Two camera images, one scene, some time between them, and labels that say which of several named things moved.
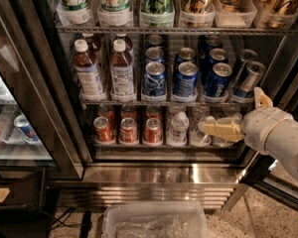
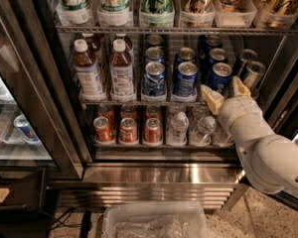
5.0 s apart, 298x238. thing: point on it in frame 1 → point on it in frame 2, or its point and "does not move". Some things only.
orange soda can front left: x=103 y=130 does not move
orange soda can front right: x=152 y=131 does not move
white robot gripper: x=259 y=127 → x=235 y=110
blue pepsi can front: x=218 y=80 does not move
